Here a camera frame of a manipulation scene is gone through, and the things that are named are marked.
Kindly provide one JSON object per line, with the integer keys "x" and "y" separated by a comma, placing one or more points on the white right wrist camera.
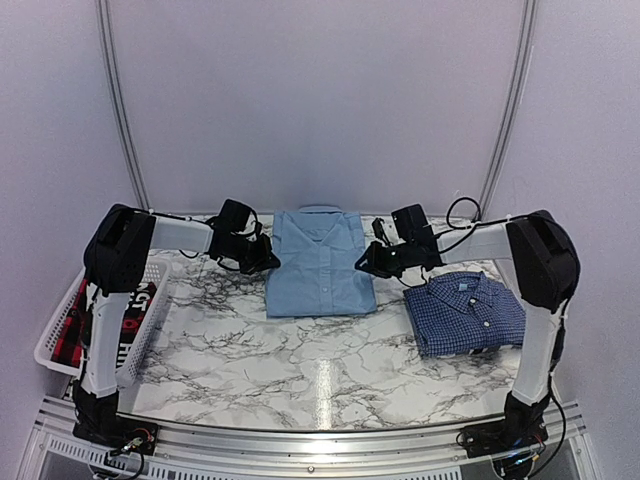
{"x": 379, "y": 231}

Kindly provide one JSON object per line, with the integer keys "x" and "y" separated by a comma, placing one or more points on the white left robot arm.
{"x": 115, "y": 261}

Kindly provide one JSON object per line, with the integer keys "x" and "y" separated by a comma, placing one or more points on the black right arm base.
{"x": 522, "y": 426}

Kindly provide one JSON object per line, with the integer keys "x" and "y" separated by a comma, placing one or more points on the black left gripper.
{"x": 264, "y": 259}

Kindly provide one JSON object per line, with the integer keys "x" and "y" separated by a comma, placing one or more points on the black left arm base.
{"x": 98, "y": 421}

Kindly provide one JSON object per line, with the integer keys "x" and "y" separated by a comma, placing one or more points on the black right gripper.
{"x": 373, "y": 265}

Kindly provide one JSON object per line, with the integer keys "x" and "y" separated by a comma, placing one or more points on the left aluminium corner post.
{"x": 109, "y": 55}

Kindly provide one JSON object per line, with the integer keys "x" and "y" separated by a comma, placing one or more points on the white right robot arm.
{"x": 543, "y": 257}

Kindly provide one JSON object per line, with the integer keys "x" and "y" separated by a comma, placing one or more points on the red black plaid shirt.
{"x": 68, "y": 346}

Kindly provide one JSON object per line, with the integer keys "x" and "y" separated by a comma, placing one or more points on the light blue long sleeve shirt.
{"x": 318, "y": 247}

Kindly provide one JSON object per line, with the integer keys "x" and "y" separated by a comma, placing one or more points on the white plastic laundry basket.
{"x": 157, "y": 271}

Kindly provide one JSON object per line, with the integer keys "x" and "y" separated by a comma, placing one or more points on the aluminium corner post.
{"x": 109, "y": 55}
{"x": 515, "y": 93}

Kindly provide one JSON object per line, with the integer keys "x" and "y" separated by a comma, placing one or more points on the aluminium front frame rail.
{"x": 186, "y": 451}

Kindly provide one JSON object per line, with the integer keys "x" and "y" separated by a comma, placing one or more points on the blue checked shirt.
{"x": 464, "y": 313}

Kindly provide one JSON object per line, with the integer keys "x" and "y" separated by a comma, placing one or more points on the right aluminium corner post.
{"x": 515, "y": 93}

